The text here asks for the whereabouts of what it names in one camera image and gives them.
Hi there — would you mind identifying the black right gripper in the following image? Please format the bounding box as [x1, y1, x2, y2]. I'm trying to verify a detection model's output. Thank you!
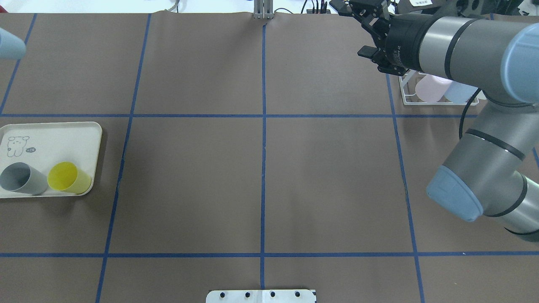
[329, 0, 434, 76]

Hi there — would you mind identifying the pink plastic cup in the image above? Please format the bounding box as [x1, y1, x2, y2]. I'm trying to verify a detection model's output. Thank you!
[415, 74, 452, 104]

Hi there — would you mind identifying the light blue plastic cup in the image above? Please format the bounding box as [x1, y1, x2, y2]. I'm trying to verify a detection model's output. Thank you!
[443, 81, 478, 105]

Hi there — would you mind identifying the grey plastic cup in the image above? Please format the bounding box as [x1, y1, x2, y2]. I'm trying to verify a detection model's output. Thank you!
[0, 162, 48, 195]

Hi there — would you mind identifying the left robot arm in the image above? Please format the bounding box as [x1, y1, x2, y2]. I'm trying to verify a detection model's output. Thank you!
[0, 28, 27, 60]

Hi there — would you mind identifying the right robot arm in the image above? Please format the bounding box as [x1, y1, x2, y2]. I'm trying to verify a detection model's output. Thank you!
[337, 0, 539, 243]

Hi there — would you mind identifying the yellow plastic cup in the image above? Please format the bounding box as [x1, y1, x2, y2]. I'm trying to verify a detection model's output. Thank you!
[47, 161, 92, 194]

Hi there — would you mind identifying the cream plastic tray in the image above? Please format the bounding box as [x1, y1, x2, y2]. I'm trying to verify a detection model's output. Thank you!
[1, 122, 103, 199]

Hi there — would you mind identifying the white wire cup rack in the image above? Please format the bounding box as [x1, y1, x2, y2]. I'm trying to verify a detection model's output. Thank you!
[398, 70, 466, 106]

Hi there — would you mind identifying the aluminium frame post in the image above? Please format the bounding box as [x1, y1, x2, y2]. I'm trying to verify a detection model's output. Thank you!
[253, 0, 275, 20]

